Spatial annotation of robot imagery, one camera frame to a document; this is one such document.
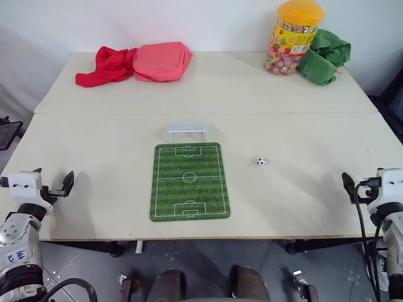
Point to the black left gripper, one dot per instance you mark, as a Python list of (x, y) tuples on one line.
[(52, 193)]

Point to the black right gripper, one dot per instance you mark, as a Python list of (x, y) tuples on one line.
[(365, 195)]

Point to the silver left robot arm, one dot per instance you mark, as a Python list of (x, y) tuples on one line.
[(19, 239)]

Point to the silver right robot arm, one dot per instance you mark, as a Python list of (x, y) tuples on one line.
[(393, 239)]

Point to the tiny soccer ball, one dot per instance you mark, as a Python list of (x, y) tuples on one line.
[(261, 161)]

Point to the green football field mat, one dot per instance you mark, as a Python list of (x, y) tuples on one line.
[(189, 182)]

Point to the black mesh chair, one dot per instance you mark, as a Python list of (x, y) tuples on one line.
[(9, 132)]

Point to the white table leg stub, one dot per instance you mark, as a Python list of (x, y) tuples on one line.
[(139, 247)]

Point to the red cloth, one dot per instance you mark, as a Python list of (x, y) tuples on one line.
[(108, 67)]

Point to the green cloth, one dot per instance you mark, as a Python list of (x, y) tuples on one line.
[(324, 56)]

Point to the dark rounded shape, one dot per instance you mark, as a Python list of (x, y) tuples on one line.
[(248, 284), (169, 286)]

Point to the small white goal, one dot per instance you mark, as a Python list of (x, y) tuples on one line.
[(187, 130)]

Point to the pink cloth bag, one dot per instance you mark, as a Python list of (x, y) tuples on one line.
[(160, 61)]

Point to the candy jar with orange lid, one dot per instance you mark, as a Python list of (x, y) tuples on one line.
[(291, 37)]

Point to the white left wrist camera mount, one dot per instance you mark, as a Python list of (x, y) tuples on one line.
[(23, 185)]

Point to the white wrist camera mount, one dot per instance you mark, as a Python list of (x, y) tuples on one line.
[(23, 185), (388, 188)]

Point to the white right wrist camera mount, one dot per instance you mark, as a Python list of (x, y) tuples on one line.
[(388, 188)]

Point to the black table frame bar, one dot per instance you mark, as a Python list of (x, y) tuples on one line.
[(327, 243)]

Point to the rusty metal bracket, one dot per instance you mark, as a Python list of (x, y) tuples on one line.
[(127, 287), (303, 284)]

